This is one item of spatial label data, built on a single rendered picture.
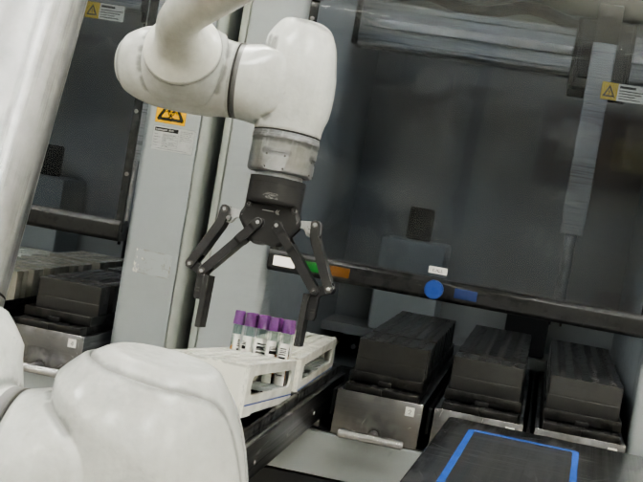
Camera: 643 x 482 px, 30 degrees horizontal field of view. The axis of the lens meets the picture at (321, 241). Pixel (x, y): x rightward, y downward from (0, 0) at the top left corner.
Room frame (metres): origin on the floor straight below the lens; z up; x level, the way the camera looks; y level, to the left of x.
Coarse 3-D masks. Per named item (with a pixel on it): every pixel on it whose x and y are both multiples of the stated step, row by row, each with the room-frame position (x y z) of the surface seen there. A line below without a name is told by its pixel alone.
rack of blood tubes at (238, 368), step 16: (192, 352) 1.43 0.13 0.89; (208, 352) 1.48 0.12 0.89; (224, 352) 1.55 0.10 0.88; (240, 352) 1.62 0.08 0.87; (224, 368) 1.39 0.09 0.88; (240, 368) 1.39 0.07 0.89; (256, 368) 1.42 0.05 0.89; (272, 368) 1.51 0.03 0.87; (288, 368) 1.62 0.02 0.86; (240, 384) 1.38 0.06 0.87; (256, 384) 1.59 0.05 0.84; (272, 384) 1.63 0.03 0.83; (288, 384) 1.64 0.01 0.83; (240, 400) 1.38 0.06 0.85; (256, 400) 1.45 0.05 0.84; (272, 400) 1.54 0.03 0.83; (240, 416) 1.38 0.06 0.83
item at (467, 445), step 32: (448, 448) 1.47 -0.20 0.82; (480, 448) 1.50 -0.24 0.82; (512, 448) 1.54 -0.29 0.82; (544, 448) 1.57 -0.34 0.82; (576, 448) 1.61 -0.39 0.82; (416, 480) 1.27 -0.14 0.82; (448, 480) 1.30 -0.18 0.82; (480, 480) 1.32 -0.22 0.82; (512, 480) 1.35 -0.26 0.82; (544, 480) 1.38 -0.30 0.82; (576, 480) 1.41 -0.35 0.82; (608, 480) 1.44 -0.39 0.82; (640, 480) 1.47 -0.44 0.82
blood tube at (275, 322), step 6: (276, 318) 1.65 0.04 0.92; (270, 324) 1.65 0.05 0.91; (276, 324) 1.65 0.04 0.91; (270, 330) 1.65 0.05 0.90; (276, 330) 1.64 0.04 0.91; (270, 336) 1.65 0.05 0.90; (276, 336) 1.65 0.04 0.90; (270, 342) 1.64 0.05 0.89; (276, 342) 1.65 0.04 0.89; (270, 348) 1.64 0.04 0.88; (270, 354) 1.64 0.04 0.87; (264, 378) 1.64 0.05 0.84; (270, 378) 1.64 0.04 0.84
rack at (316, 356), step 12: (312, 336) 1.96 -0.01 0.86; (324, 336) 1.98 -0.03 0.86; (240, 348) 1.71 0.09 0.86; (300, 348) 1.79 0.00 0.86; (312, 348) 1.81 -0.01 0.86; (324, 348) 1.87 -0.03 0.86; (300, 360) 1.70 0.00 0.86; (312, 360) 1.78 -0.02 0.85; (324, 360) 1.97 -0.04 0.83; (300, 372) 1.71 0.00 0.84; (312, 372) 1.82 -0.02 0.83; (324, 372) 1.91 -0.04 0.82; (300, 384) 1.72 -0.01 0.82
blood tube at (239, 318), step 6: (240, 312) 1.66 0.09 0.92; (234, 318) 1.66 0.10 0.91; (240, 318) 1.65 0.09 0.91; (234, 324) 1.66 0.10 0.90; (240, 324) 1.65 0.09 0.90; (234, 330) 1.65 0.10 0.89; (240, 330) 1.66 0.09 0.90; (234, 336) 1.65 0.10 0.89; (240, 336) 1.66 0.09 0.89; (234, 342) 1.65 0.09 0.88; (234, 348) 1.65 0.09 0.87
